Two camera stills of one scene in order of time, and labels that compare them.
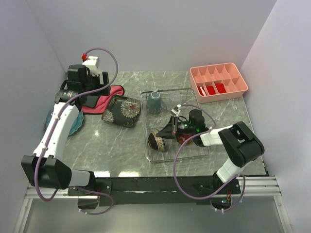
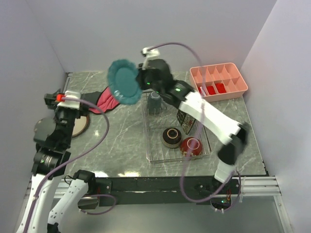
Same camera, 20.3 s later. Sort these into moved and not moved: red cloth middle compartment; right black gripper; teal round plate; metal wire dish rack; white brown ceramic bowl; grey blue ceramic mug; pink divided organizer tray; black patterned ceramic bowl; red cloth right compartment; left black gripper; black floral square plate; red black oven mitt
Moved: black patterned ceramic bowl; left black gripper; right black gripper; teal round plate; black floral square plate; white brown ceramic bowl
Not moved: red black oven mitt; grey blue ceramic mug; red cloth middle compartment; pink divided organizer tray; metal wire dish rack; red cloth right compartment
